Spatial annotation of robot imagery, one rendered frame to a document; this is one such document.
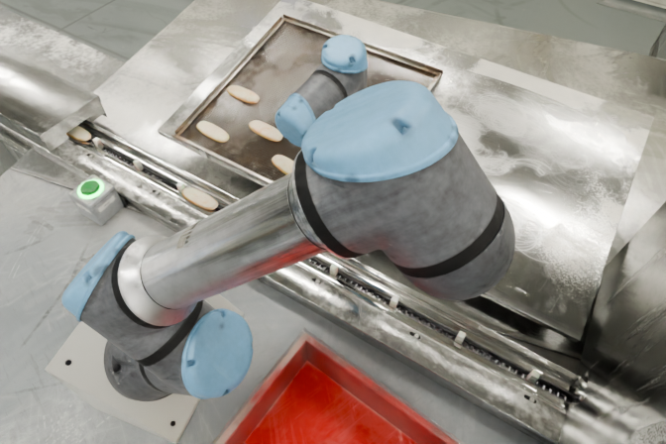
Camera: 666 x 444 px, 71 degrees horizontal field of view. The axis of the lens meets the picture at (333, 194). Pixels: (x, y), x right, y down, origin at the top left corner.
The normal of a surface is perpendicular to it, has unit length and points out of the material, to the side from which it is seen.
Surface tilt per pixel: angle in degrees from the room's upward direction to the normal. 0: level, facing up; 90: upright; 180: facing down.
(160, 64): 0
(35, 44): 0
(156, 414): 48
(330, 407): 0
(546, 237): 10
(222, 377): 56
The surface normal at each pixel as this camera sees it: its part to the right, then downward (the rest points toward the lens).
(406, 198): 0.00, 0.50
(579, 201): -0.07, -0.51
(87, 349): 0.72, -0.22
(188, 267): -0.46, 0.20
